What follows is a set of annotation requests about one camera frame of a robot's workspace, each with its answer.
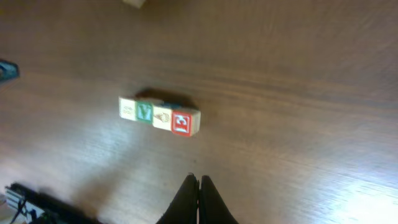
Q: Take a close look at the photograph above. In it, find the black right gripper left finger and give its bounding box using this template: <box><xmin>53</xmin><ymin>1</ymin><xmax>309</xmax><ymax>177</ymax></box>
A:
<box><xmin>157</xmin><ymin>174</ymin><xmax>199</xmax><ymax>224</ymax></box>

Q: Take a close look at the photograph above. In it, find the wooden block number 8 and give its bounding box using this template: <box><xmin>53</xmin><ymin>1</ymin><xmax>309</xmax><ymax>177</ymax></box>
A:
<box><xmin>119</xmin><ymin>97</ymin><xmax>136</xmax><ymax>121</ymax></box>

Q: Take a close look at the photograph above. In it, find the ice cream picture wooden block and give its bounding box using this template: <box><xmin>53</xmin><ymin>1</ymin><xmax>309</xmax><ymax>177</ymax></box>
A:
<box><xmin>152</xmin><ymin>105</ymin><xmax>172</xmax><ymax>131</ymax></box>

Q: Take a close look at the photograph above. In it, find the yellow H wooden block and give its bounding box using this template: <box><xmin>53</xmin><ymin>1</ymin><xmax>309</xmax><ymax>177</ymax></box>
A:
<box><xmin>122</xmin><ymin>0</ymin><xmax>146</xmax><ymax>9</ymax></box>

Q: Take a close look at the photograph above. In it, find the green V wooden block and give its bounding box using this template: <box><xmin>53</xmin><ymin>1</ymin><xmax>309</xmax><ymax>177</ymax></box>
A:
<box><xmin>136</xmin><ymin>101</ymin><xmax>153</xmax><ymax>124</ymax></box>

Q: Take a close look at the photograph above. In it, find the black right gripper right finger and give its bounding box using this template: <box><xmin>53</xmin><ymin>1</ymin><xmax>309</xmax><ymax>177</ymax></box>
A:
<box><xmin>198</xmin><ymin>175</ymin><xmax>238</xmax><ymax>224</ymax></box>

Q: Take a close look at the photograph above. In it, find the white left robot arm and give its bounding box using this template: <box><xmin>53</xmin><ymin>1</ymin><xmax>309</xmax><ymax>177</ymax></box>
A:
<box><xmin>1</xmin><ymin>182</ymin><xmax>101</xmax><ymax>224</ymax></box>

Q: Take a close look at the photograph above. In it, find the red E wooden block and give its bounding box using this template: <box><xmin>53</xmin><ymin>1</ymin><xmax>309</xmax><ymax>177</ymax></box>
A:
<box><xmin>171</xmin><ymin>108</ymin><xmax>201</xmax><ymax>137</ymax></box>

